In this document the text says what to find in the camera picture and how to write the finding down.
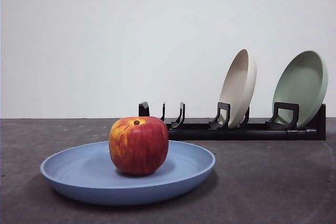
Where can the red yellow apple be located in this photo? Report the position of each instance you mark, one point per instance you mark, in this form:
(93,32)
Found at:
(137,148)

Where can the blue plate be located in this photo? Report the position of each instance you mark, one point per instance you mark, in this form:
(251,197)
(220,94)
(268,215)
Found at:
(78,179)

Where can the beige plate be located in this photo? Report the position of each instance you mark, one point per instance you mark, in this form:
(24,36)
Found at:
(239,90)

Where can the black plate rack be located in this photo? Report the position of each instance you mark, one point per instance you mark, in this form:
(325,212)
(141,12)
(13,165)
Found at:
(236,134)

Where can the green plate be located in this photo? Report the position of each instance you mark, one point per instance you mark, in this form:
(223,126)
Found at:
(299,85)

